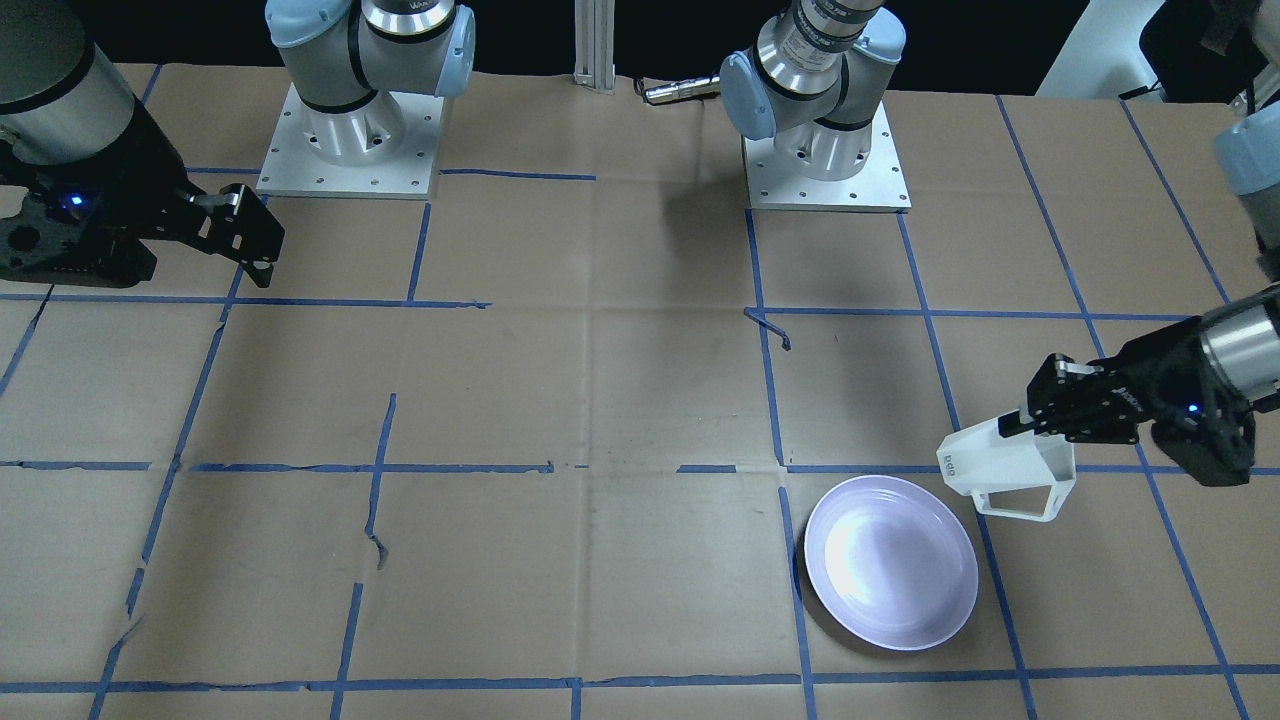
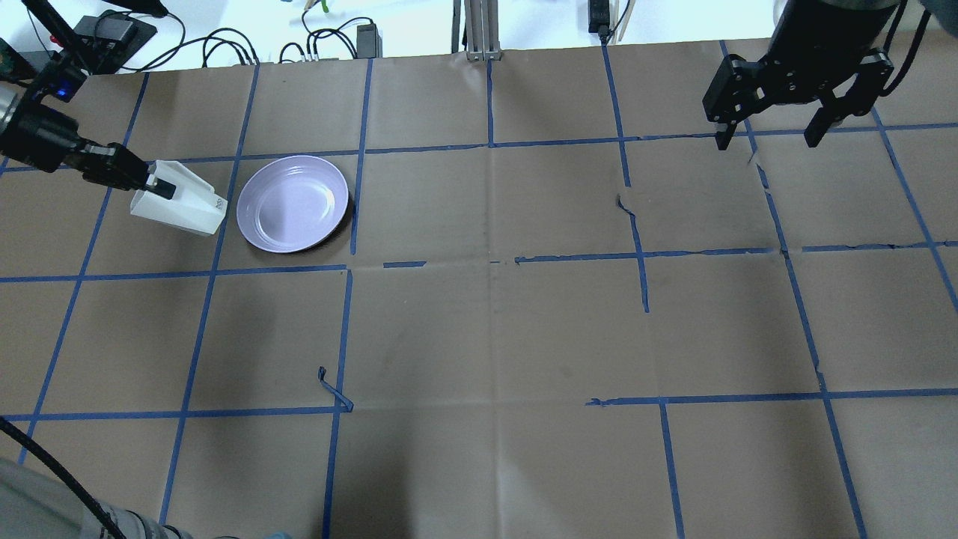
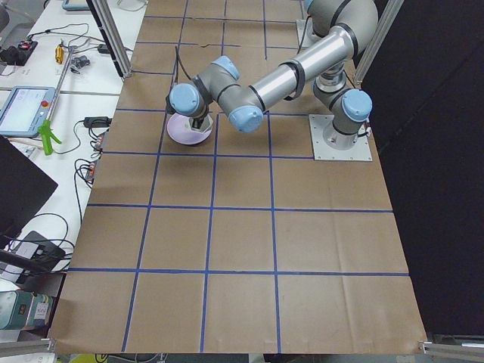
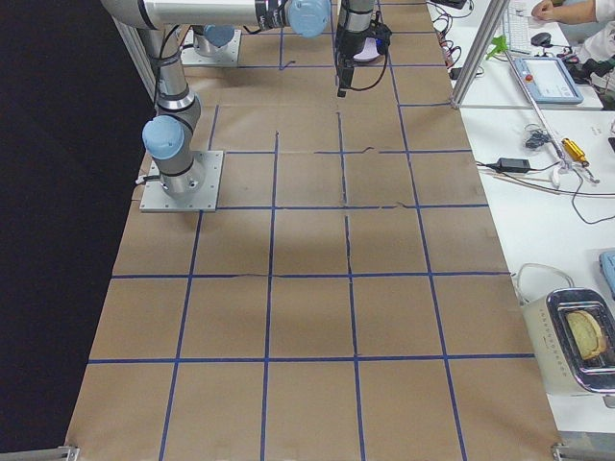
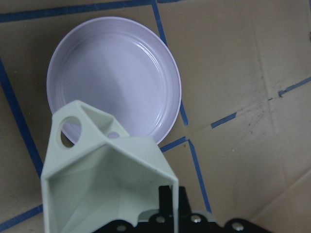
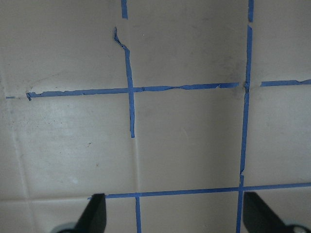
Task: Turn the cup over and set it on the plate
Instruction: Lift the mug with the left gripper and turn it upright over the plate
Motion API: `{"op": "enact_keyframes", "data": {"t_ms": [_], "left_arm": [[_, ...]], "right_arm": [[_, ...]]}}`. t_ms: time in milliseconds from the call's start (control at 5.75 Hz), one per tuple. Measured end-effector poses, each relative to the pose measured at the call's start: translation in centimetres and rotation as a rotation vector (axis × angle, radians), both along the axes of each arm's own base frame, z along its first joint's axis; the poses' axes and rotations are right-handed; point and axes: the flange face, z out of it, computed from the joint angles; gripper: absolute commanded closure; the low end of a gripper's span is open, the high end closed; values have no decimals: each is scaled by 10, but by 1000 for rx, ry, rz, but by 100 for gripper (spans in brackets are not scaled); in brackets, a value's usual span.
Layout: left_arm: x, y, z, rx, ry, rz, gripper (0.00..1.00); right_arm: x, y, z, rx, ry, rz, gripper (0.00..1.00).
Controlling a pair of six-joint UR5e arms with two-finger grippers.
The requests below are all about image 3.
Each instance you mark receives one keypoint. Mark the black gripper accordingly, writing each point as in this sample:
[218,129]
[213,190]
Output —
[197,123]

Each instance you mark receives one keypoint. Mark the white faceted cup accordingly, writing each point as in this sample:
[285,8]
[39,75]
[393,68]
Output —
[202,134]

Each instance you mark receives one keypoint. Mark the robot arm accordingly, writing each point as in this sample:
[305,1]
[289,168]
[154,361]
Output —
[344,29]

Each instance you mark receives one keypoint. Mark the lilac plate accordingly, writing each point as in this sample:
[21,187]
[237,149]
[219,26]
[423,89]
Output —
[178,130]

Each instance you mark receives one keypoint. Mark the black power adapter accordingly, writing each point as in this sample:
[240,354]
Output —
[91,122]

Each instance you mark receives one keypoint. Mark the brown paper table cover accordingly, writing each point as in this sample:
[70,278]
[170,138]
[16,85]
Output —
[242,244]

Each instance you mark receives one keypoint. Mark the long reach grabber stick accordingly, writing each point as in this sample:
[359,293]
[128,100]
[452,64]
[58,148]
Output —
[45,130]

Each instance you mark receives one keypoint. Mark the yellow tool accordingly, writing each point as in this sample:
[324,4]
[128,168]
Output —
[59,54]

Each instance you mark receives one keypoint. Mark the teach pendant tablet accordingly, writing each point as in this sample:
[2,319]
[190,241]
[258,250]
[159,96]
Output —
[25,110]

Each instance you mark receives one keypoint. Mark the black monitor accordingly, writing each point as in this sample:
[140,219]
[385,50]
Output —
[25,189]

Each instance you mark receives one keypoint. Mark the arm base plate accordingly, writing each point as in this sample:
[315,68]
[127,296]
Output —
[329,145]

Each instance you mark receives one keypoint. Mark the aluminium frame post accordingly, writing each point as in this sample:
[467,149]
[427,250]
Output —
[104,19]

